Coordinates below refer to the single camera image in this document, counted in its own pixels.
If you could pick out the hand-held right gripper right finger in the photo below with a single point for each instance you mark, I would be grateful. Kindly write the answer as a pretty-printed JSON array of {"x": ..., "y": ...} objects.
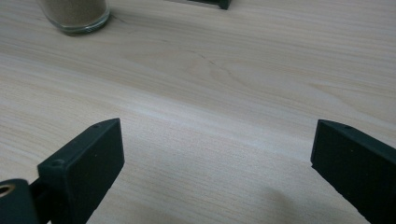
[{"x": 358, "y": 161}]

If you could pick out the glass jar with brown powder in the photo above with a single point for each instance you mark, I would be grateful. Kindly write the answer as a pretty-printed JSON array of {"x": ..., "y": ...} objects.
[{"x": 76, "y": 12}]

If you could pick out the black metal rack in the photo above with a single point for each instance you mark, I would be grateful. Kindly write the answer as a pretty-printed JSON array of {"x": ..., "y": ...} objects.
[{"x": 218, "y": 2}]

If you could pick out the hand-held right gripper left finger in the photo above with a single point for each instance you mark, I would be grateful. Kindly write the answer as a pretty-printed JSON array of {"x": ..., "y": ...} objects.
[{"x": 84, "y": 165}]

